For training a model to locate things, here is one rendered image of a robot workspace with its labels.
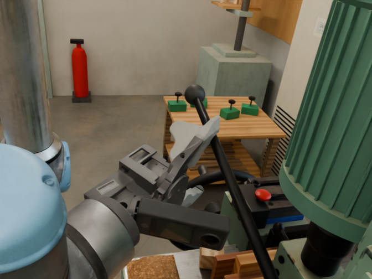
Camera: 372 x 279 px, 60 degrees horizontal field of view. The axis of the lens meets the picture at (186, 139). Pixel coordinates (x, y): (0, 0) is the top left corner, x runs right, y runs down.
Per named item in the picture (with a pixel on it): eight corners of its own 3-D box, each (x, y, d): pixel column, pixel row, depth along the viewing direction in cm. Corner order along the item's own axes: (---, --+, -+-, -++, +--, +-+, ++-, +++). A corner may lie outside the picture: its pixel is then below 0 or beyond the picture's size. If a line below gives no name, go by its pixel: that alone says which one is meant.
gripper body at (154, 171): (148, 139, 46) (80, 184, 38) (196, 169, 43) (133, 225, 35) (145, 176, 51) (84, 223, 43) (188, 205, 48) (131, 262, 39)
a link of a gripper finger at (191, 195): (180, 172, 58) (155, 172, 49) (207, 189, 55) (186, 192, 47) (172, 187, 58) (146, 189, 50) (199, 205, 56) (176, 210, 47)
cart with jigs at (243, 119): (236, 155, 266) (252, 82, 234) (266, 201, 219) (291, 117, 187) (158, 159, 249) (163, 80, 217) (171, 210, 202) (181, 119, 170)
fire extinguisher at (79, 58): (91, 95, 339) (88, 37, 309) (91, 102, 324) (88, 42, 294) (72, 95, 334) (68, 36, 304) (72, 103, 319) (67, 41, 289)
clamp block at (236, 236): (272, 214, 79) (282, 185, 74) (303, 259, 68) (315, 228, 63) (216, 221, 75) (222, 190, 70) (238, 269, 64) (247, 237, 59)
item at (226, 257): (314, 261, 64) (324, 239, 61) (318, 266, 63) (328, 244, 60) (210, 278, 58) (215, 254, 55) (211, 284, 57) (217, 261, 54)
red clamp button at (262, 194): (265, 191, 63) (267, 187, 62) (273, 201, 61) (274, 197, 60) (252, 192, 62) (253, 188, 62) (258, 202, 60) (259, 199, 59)
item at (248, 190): (278, 189, 73) (284, 169, 70) (305, 223, 64) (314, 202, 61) (225, 193, 70) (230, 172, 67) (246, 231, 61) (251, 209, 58)
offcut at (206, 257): (199, 248, 64) (202, 235, 62) (220, 251, 63) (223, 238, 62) (199, 268, 60) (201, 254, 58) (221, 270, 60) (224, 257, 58)
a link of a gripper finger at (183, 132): (188, 93, 46) (150, 146, 44) (223, 111, 43) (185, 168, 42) (192, 103, 49) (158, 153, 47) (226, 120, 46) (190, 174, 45)
